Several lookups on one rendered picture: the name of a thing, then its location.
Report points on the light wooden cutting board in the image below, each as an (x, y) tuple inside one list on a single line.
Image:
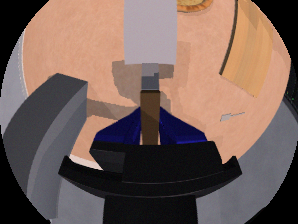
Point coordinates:
[(249, 52)]

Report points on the round cheese pizza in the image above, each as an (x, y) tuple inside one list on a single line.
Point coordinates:
[(193, 5)]

